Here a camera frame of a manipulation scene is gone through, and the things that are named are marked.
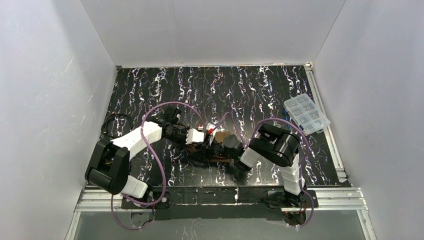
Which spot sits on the blue handled utensil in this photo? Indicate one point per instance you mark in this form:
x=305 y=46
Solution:
x=287 y=118

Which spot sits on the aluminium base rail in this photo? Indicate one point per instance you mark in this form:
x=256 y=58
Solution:
x=234 y=202

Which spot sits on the aluminium side rail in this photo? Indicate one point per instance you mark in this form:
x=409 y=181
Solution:
x=335 y=154

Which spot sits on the clear plastic compartment box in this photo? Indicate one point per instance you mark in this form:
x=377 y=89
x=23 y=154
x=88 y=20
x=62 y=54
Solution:
x=305 y=114

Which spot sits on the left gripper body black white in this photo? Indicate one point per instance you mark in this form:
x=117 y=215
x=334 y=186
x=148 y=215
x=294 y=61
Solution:
x=179 y=133

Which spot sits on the brown woven cloth napkin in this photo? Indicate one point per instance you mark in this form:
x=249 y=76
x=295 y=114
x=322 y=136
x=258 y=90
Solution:
x=207 y=152

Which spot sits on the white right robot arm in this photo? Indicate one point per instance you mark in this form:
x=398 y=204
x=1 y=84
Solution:
x=272 y=144

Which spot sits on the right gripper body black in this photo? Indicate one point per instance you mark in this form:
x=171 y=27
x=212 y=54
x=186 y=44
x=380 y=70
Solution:
x=216 y=151

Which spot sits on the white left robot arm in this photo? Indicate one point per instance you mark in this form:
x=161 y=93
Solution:
x=109 y=165

